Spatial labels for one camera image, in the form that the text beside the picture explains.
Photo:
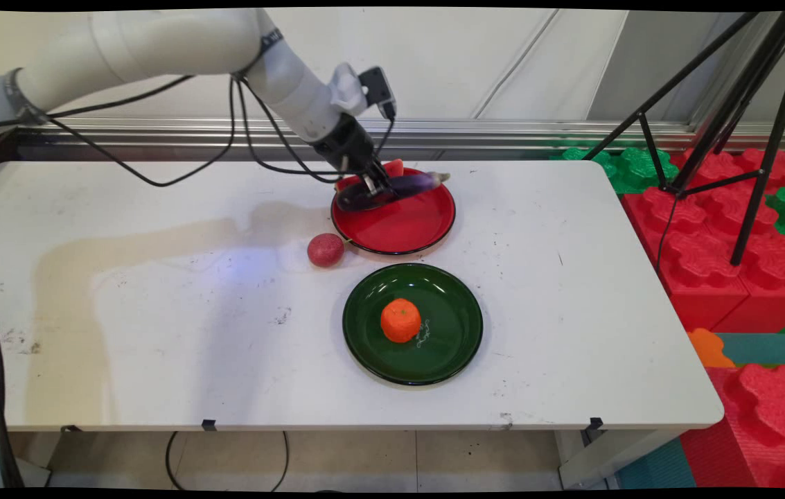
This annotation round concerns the toy watermelon slice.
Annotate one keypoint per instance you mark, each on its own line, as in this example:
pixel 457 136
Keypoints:
pixel 395 167

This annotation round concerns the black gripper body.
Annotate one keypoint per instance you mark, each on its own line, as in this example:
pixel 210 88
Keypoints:
pixel 350 149

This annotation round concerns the orange foam piece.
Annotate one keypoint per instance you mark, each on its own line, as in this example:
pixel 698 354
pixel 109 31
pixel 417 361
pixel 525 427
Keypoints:
pixel 707 348

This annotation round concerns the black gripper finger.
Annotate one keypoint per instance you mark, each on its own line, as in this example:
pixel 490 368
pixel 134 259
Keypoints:
pixel 371 188
pixel 386 184

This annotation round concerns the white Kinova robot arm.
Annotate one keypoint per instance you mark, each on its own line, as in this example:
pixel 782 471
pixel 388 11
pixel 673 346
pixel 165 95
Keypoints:
pixel 170 41

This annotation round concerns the red toy potato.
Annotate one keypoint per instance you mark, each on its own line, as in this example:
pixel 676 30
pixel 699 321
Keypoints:
pixel 325 250

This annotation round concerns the wrist camera with white bracket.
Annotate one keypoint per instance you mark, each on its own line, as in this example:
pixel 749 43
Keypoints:
pixel 377 89

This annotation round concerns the black table edge clip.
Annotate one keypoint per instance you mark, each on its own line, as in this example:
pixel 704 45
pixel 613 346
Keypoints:
pixel 596 423
pixel 209 424
pixel 72 428

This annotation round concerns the aluminium wall rail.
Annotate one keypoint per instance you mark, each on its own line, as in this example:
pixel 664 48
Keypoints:
pixel 503 132

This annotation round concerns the large red foam block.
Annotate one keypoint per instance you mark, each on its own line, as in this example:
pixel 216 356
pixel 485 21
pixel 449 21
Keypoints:
pixel 704 256

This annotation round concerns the red round plate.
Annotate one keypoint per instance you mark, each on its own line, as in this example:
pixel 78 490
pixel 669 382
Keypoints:
pixel 399 225

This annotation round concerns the purple toy eggplant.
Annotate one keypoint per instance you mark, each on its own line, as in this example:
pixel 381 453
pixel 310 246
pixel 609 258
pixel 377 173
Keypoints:
pixel 413 184

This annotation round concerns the teal foam mat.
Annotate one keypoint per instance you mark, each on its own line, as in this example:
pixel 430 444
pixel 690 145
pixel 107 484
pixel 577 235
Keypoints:
pixel 770 348
pixel 655 468

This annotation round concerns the white table leg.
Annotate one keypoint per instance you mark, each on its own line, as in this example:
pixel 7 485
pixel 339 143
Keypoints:
pixel 607 457

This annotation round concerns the small red foam block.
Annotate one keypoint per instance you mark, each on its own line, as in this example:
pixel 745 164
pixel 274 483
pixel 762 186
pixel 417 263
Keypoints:
pixel 718 166

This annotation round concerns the orange toy tangerine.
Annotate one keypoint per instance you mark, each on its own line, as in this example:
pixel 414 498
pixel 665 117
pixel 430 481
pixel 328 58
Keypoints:
pixel 401 320

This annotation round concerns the red foam block with gear top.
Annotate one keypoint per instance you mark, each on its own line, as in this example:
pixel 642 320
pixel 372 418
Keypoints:
pixel 766 423

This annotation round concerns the black tripod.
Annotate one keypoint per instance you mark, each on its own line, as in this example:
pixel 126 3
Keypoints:
pixel 770 90

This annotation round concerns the dark green round plate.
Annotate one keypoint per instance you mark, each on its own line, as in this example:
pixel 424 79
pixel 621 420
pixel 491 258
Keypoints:
pixel 444 339

